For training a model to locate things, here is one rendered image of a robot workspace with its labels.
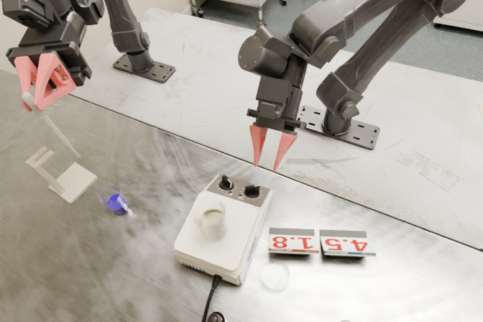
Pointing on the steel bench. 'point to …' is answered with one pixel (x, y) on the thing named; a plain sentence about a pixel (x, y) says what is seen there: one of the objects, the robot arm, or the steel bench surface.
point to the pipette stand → (62, 188)
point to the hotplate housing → (243, 254)
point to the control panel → (238, 191)
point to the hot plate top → (197, 245)
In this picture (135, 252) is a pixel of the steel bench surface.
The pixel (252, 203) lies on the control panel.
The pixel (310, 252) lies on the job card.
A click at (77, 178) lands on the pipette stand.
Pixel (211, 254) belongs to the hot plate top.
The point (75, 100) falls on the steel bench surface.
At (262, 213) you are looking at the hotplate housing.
